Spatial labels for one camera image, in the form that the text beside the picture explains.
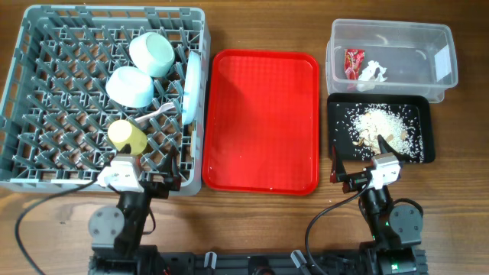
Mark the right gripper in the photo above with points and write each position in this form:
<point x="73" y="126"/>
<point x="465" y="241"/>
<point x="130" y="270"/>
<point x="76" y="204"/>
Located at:
<point x="355" y="182"/>

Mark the green bowl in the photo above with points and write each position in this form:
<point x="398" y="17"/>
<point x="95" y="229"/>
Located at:
<point x="152" y="53"/>

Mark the red plastic tray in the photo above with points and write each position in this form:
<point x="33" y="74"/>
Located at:
<point x="262" y="129"/>

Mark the white tissue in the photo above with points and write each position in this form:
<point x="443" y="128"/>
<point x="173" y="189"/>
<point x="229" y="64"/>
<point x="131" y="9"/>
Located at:
<point x="372" y="74"/>

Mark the yellow plastic cup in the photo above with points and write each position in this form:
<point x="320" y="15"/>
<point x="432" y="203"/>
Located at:
<point x="122" y="132"/>

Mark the white plastic fork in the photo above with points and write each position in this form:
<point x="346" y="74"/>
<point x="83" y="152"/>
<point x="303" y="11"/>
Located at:
<point x="163" y="108"/>

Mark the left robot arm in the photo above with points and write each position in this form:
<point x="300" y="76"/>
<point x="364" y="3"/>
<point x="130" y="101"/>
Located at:
<point x="117" y="230"/>

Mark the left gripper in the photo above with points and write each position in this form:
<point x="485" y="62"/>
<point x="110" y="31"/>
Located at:
<point x="170" y="179"/>

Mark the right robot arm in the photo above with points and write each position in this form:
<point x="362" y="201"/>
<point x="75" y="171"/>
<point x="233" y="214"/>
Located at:
<point x="395" y="225"/>

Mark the rice and food scraps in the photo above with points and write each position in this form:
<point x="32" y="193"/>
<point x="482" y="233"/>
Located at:
<point x="355" y="127"/>

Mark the large light blue plate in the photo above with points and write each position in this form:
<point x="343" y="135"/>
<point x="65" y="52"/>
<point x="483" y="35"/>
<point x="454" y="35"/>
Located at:
<point x="191" y="88"/>

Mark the small light blue bowl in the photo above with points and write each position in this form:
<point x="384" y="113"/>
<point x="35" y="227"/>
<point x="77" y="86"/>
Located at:
<point x="130" y="87"/>

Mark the red snack wrapper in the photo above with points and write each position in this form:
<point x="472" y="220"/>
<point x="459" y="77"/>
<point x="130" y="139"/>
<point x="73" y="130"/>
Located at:
<point x="352" y="63"/>

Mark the grey dishwasher rack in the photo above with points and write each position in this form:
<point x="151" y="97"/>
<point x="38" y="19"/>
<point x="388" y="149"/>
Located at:
<point x="55" y="111"/>

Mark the black tray bin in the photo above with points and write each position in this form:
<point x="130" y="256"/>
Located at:
<point x="415" y="100"/>

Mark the clear plastic bin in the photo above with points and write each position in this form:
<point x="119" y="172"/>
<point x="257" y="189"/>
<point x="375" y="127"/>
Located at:
<point x="414" y="58"/>

